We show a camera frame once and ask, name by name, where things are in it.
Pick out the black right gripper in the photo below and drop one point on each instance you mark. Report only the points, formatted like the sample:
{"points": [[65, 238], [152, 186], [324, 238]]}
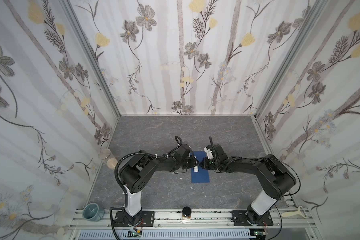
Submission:
{"points": [[207, 163]]}

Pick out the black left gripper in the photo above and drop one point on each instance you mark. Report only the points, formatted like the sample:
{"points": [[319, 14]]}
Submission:
{"points": [[190, 162]]}

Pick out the white glue stick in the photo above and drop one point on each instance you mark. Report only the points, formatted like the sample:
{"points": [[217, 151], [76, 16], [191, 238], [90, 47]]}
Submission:
{"points": [[195, 168]]}

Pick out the dark blue envelope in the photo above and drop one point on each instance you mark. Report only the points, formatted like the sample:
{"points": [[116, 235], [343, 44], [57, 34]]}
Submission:
{"points": [[202, 176]]}

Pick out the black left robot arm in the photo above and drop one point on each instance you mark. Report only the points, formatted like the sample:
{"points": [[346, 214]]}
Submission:
{"points": [[134, 171]]}

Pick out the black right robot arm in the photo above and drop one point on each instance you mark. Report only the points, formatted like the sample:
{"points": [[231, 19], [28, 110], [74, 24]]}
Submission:
{"points": [[275, 179]]}

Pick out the glass jar with cork lid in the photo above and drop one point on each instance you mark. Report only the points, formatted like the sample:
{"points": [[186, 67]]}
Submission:
{"points": [[107, 157]]}

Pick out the cream plastic peeler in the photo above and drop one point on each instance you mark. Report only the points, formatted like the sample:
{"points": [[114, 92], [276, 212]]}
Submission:
{"points": [[297, 213]]}

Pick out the teal cup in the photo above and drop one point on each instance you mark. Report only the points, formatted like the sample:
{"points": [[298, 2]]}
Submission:
{"points": [[93, 212]]}

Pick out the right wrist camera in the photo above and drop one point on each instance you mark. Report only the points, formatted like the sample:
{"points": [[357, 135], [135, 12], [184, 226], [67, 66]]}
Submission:
{"points": [[209, 153]]}

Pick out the black cylinder on rail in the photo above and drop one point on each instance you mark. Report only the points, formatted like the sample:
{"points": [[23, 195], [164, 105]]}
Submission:
{"points": [[186, 213]]}

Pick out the white perforated cable duct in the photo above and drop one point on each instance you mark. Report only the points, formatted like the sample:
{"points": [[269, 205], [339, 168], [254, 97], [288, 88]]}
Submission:
{"points": [[169, 234]]}

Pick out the aluminium mounting rail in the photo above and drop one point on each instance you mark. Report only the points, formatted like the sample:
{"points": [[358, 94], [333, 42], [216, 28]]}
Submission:
{"points": [[200, 219]]}

